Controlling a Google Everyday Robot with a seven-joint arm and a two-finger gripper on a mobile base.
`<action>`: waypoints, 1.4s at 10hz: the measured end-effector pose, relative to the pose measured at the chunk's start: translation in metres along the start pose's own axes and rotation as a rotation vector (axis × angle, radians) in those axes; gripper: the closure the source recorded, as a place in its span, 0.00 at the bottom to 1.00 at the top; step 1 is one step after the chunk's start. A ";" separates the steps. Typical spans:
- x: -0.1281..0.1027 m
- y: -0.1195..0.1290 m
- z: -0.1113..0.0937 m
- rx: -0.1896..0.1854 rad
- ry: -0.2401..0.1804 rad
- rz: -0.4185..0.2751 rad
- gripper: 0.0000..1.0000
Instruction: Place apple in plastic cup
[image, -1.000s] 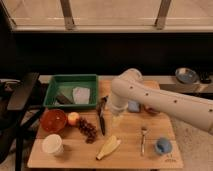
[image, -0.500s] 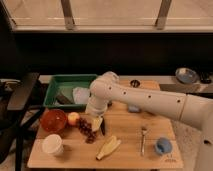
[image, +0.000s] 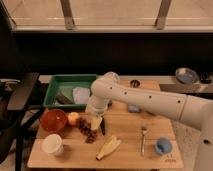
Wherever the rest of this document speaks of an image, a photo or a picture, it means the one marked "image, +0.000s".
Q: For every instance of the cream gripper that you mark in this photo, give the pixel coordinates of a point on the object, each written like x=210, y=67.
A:
x=95, y=122

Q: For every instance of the red yellow apple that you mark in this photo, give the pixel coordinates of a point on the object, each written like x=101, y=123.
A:
x=72, y=118

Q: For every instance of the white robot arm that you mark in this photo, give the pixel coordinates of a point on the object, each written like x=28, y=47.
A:
x=192, y=111

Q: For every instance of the white plastic cup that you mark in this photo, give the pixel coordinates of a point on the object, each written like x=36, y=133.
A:
x=53, y=145

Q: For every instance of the small metal cup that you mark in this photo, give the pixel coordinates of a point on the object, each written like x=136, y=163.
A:
x=134, y=83

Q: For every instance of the blue cup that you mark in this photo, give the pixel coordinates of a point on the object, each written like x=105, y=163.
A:
x=163, y=146

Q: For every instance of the bunch of dark grapes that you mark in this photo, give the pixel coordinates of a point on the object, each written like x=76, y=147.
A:
x=85, y=128

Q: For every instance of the yellow banana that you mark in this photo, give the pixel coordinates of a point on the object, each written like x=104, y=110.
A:
x=110, y=145

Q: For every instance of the white cloth in tray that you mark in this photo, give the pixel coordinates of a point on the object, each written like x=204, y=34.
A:
x=81, y=95

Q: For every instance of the blue sponge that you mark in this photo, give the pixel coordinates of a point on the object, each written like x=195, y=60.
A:
x=133, y=109

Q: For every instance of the dark brown block in tray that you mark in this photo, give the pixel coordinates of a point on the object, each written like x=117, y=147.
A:
x=63, y=99

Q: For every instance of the wooden board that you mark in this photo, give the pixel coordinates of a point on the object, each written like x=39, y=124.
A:
x=125, y=126

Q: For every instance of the orange plastic bowl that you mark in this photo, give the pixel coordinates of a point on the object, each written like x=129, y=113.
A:
x=53, y=120

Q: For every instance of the silver fork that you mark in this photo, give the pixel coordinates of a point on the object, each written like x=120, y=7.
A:
x=143, y=140

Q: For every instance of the green plastic tray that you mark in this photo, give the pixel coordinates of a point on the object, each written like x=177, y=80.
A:
x=64, y=85

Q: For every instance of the black chair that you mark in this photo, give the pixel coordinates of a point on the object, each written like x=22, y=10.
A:
x=17, y=107

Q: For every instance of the metal bowl on ledge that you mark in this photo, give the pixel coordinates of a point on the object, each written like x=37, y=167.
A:
x=186, y=75

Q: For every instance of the dark object on ledge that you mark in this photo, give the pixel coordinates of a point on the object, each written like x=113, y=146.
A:
x=205, y=78

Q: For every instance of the black handled knife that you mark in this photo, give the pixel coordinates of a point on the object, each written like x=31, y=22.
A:
x=102, y=126

